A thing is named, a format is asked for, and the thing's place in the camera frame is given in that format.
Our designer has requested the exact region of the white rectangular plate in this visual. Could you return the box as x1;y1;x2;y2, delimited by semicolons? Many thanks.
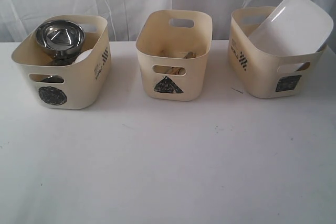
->
248;0;334;57

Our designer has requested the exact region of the stainless steel bowl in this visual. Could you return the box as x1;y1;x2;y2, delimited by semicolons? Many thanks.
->
35;19;86;66

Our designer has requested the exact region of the wooden chopstick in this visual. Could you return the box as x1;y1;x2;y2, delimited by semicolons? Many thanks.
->
157;49;186;76
183;51;197;59

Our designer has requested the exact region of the cream bin with triangle mark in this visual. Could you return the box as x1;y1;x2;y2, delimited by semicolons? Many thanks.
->
136;10;213;101

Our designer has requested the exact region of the white ceramic bowl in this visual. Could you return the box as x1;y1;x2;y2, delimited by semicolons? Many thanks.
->
73;49;92;64

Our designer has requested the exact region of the cream bin with square mark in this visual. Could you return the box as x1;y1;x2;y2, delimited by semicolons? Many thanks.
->
227;6;327;99

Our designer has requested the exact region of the cream bin with circle mark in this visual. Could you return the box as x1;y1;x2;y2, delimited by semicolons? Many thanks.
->
12;15;111;110

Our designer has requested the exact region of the steel mug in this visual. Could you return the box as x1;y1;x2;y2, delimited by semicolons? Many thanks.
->
38;75;64;84

